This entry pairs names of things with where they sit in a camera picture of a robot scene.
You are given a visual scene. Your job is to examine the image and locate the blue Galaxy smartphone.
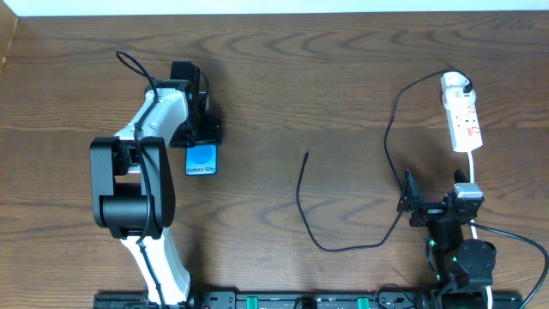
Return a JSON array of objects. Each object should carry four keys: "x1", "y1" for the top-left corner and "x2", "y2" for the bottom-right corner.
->
[{"x1": 185, "y1": 145, "x2": 218, "y2": 176}]

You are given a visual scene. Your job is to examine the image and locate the black charger cable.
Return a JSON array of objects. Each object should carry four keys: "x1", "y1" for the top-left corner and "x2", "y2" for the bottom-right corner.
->
[{"x1": 295, "y1": 68, "x2": 474, "y2": 253}]

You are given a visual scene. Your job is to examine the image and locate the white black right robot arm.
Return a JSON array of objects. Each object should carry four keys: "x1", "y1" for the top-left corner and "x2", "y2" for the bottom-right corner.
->
[{"x1": 397, "y1": 170, "x2": 497, "y2": 308}]

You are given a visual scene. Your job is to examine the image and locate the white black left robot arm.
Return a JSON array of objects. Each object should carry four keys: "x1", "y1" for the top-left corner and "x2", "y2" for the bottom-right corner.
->
[{"x1": 89, "y1": 61, "x2": 221, "y2": 308}]

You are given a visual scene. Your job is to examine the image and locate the white charger adapter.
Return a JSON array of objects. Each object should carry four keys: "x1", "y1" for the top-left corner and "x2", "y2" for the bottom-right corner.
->
[{"x1": 440, "y1": 71, "x2": 476, "y2": 110}]

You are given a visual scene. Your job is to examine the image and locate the white power strip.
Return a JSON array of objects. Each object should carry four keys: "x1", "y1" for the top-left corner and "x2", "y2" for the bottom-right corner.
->
[{"x1": 445, "y1": 103, "x2": 483, "y2": 153}]

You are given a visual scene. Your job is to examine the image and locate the white power strip cord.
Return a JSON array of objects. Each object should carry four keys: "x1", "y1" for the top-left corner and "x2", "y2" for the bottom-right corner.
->
[{"x1": 466, "y1": 149, "x2": 494, "y2": 309}]

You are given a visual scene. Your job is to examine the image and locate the black mounting rail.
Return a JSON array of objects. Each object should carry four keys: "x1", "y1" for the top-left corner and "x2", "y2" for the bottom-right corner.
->
[{"x1": 92, "y1": 290, "x2": 522, "y2": 309}]

